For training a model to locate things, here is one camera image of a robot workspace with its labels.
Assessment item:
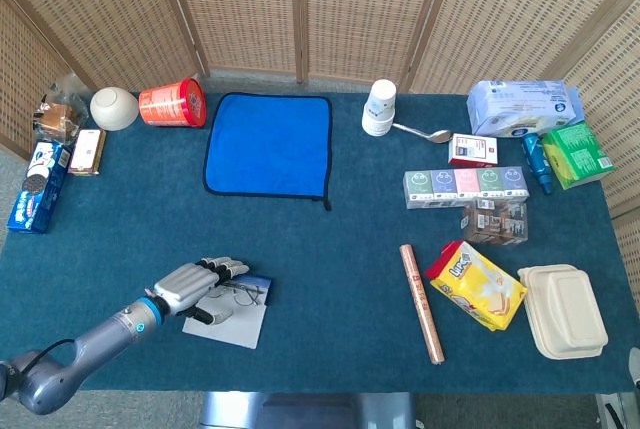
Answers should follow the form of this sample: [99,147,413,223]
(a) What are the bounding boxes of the black wire eyeglasses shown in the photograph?
[207,281,265,308]

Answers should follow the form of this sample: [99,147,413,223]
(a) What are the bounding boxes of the blue cloth with black trim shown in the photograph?
[202,92,334,212]

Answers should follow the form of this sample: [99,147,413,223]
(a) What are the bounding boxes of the pastel tissue multipack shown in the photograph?
[402,165,530,211]

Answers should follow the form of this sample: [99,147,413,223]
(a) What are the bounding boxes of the blue cardboard glasses case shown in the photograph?
[182,274,274,350]

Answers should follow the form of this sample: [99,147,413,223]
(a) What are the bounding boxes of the brown clear-wrapped box pack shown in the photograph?
[460,198,529,249]

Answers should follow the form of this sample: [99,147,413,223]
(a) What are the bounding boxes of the orange canister with red lid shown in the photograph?
[138,77,208,129]

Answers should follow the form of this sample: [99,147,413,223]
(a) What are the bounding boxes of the green tissue pack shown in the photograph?
[541,121,616,191]

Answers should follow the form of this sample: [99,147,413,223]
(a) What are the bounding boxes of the yellow Lipo snack bag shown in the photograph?
[424,240,528,333]

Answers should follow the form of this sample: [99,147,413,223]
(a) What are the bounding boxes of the blue Oreo cookie box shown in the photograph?
[6,141,72,235]

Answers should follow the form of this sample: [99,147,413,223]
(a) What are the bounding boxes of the blue bottle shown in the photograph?
[520,132,554,195]

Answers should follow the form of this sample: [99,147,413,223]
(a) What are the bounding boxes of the cream bowl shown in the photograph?
[89,86,140,132]

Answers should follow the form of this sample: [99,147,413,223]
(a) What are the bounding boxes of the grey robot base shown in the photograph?
[198,391,417,429]

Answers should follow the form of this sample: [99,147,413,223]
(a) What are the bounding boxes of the gold and brown box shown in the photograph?
[67,128,107,178]

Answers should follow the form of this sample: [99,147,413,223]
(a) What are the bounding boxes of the small white and red box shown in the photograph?
[447,132,499,169]

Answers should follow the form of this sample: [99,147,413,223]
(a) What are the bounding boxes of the cream takeout container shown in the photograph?
[517,263,610,361]

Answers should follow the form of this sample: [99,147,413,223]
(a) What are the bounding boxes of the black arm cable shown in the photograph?
[27,337,77,366]

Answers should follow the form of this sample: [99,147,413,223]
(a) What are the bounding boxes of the wicker folding screen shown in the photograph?
[0,0,640,350]

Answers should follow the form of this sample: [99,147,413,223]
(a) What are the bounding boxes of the large white-blue tissue pack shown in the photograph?
[466,79,585,139]

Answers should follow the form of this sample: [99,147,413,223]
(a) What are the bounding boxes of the metal spoon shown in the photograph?
[392,122,454,145]

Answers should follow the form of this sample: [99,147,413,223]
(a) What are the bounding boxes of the stack of white paper cups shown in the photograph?
[361,79,398,138]

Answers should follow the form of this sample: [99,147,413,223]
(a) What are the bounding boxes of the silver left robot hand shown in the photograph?
[144,256,251,326]

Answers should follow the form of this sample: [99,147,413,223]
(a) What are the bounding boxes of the clear bag with cake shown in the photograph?
[32,73,91,145]

